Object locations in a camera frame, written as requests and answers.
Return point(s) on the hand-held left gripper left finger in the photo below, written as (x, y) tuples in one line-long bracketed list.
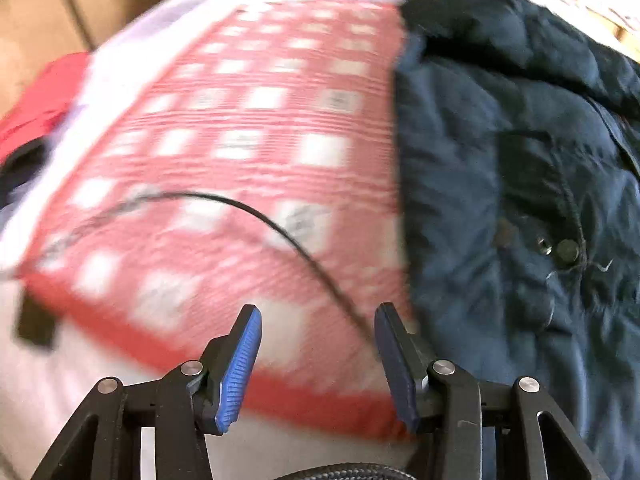
[(242, 365)]

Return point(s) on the red checkered printed bed sheet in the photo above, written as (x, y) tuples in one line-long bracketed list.
[(225, 160)]

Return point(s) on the dark navy jacket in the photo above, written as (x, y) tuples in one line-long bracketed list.
[(475, 160)]

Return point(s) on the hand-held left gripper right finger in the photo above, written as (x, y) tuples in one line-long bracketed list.
[(395, 360)]

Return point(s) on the bright red cloth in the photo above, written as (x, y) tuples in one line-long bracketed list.
[(45, 100)]

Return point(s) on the dark cloth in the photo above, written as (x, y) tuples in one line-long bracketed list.
[(20, 170)]

